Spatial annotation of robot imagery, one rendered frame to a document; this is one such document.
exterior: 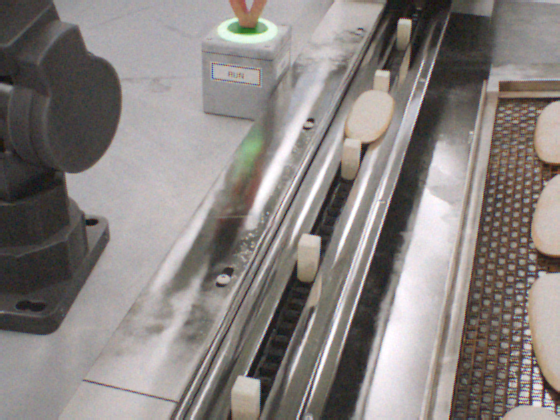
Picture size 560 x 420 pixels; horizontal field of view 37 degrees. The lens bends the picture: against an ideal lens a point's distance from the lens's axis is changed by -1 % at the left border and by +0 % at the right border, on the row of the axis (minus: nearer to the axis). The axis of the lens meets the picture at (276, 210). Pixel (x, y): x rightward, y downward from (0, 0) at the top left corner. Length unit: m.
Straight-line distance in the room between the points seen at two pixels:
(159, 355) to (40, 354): 0.10
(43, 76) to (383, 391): 0.28
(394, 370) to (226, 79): 0.36
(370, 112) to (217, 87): 0.15
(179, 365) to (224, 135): 0.35
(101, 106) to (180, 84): 0.34
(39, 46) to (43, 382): 0.20
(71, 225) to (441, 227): 0.28
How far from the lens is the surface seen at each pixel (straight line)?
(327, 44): 0.88
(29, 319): 0.58
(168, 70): 0.92
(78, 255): 0.61
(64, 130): 0.54
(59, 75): 0.52
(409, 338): 0.58
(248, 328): 0.53
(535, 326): 0.47
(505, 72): 0.79
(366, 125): 0.74
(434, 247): 0.66
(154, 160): 0.76
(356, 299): 0.53
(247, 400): 0.46
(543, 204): 0.57
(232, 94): 0.81
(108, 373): 0.49
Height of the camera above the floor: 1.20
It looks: 34 degrees down
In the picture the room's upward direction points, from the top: 2 degrees clockwise
